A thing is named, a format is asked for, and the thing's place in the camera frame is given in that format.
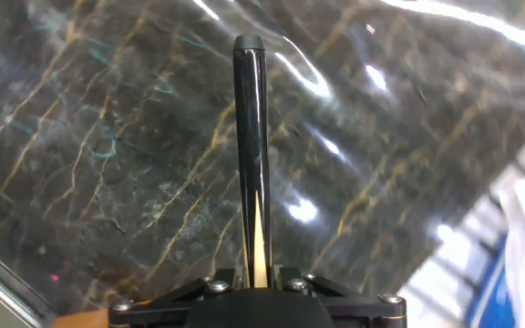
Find wooden pool cue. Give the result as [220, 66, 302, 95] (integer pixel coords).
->
[232, 33, 274, 290]

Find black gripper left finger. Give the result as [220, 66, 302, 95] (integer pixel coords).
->
[107, 267, 244, 328]

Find black marble pattern mat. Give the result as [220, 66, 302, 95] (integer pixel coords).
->
[0, 0, 525, 318]

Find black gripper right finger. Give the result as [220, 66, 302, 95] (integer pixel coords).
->
[273, 265, 408, 328]

